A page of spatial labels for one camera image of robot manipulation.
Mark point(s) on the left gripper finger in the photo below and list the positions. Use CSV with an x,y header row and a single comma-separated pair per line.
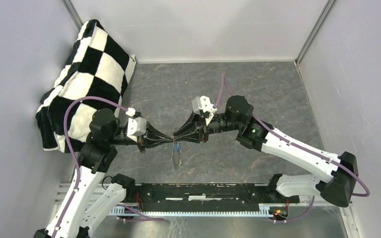
x,y
152,143
153,132

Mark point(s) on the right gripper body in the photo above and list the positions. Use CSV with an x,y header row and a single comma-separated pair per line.
x,y
204,129

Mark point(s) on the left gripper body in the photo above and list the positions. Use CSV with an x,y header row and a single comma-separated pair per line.
x,y
141,140

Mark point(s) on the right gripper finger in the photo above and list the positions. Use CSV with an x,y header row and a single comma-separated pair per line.
x,y
191,126
190,137

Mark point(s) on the blue tagged key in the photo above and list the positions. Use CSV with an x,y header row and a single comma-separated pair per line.
x,y
177,146

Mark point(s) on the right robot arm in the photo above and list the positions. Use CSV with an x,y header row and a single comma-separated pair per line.
x,y
331,176

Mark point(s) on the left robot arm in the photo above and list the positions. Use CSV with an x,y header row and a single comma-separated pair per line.
x,y
76,218

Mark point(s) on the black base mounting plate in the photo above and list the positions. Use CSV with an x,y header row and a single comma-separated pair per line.
x,y
204,197

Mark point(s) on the black white checkered blanket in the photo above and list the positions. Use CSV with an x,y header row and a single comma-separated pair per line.
x,y
97,66

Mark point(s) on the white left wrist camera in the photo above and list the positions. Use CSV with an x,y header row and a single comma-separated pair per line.
x,y
136,128

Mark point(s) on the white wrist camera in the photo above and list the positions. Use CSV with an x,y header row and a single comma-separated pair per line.
x,y
202,106
136,128

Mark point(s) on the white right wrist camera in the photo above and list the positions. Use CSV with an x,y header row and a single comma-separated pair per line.
x,y
202,106

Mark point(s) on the white slotted cable duct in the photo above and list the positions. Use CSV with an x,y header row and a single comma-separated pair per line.
x,y
263,211

